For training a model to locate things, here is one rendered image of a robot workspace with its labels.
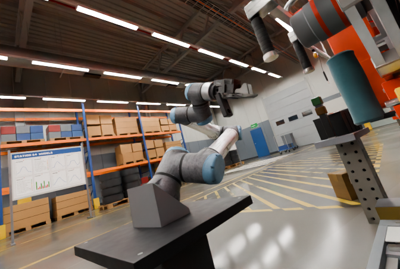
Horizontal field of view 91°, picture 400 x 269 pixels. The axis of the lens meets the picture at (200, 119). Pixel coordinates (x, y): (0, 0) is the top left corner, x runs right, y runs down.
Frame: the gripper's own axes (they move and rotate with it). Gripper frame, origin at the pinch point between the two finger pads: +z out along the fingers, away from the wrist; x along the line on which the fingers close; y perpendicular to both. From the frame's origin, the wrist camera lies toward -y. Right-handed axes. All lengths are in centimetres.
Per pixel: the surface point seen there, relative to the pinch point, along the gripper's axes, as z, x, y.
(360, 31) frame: 32.7, -16.2, 13.8
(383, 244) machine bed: 42, 17, -48
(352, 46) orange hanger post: 25, 42, 25
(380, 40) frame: 34.8, 27.1, 22.7
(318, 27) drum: 20.6, -0.1, 22.3
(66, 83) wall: -1158, 209, 62
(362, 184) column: 34, 56, -41
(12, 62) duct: -817, -15, 95
